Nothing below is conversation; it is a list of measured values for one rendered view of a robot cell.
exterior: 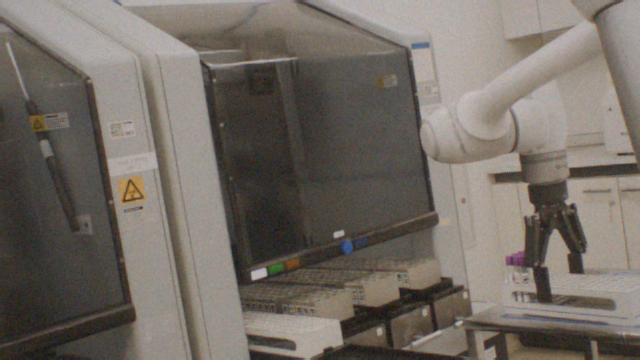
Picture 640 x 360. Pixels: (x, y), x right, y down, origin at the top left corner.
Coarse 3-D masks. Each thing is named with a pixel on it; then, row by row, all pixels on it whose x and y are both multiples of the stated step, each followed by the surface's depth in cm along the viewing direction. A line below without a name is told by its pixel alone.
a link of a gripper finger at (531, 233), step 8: (536, 216) 161; (536, 224) 161; (528, 232) 162; (536, 232) 161; (528, 240) 162; (536, 240) 161; (528, 248) 162; (536, 248) 161; (528, 256) 162; (536, 256) 161; (536, 264) 161
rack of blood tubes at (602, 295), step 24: (504, 288) 172; (528, 288) 167; (552, 288) 163; (576, 288) 159; (600, 288) 156; (624, 288) 153; (528, 312) 168; (552, 312) 163; (576, 312) 159; (600, 312) 155; (624, 312) 151
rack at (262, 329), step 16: (256, 320) 183; (272, 320) 180; (288, 320) 178; (304, 320) 176; (320, 320) 173; (336, 320) 171; (256, 336) 184; (272, 336) 181; (288, 336) 167; (304, 336) 164; (320, 336) 167; (336, 336) 170; (272, 352) 172; (288, 352) 168; (304, 352) 165; (320, 352) 167
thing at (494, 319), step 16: (592, 272) 196; (608, 272) 193; (624, 272) 191; (464, 320) 173; (480, 320) 171; (496, 320) 169; (512, 320) 167; (528, 320) 165; (544, 320) 163; (560, 320) 161; (576, 320) 160; (480, 336) 173; (544, 336) 159; (560, 336) 157; (576, 336) 154; (592, 336) 152; (608, 336) 149; (624, 336) 147; (480, 352) 173; (592, 352) 201
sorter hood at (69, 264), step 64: (0, 64) 149; (64, 64) 154; (0, 128) 139; (64, 128) 147; (0, 192) 138; (64, 192) 146; (0, 256) 138; (64, 256) 145; (0, 320) 137; (64, 320) 145; (128, 320) 151
